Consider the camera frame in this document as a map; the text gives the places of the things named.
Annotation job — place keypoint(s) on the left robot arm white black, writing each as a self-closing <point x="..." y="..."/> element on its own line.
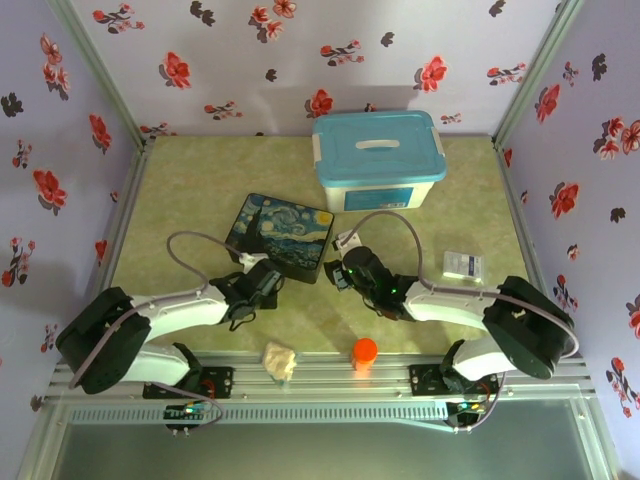
<point x="165" y="312"/>

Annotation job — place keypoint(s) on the starry night painting box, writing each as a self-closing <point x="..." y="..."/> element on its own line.
<point x="282" y="235"/>

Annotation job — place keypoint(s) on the crumpled white plastic bag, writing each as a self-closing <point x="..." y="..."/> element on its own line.
<point x="279" y="362"/>

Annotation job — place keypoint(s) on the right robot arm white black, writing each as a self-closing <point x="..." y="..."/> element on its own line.
<point x="450" y="305"/>

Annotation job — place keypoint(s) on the aluminium table side rail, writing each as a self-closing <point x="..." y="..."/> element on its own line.
<point x="127" y="200"/>
<point x="515" y="210"/>

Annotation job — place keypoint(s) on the aluminium front mounting rail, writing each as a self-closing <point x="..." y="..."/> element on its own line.
<point x="325" y="380"/>

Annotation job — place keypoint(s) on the orange plastic bottle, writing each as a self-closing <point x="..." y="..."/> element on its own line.
<point x="364" y="355"/>

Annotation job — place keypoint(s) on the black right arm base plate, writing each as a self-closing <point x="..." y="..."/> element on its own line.
<point x="425" y="380"/>

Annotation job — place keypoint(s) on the white storage box blue lid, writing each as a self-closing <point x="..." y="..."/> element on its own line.
<point x="375" y="160"/>

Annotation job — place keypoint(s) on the small white blue packet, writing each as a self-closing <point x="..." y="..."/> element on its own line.
<point x="464" y="266"/>

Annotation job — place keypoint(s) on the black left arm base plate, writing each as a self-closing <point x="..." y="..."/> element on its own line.
<point x="220" y="382"/>

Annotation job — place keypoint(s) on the aluminium frame corner post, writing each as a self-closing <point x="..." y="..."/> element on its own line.
<point x="540" y="65"/>
<point x="100" y="70"/>

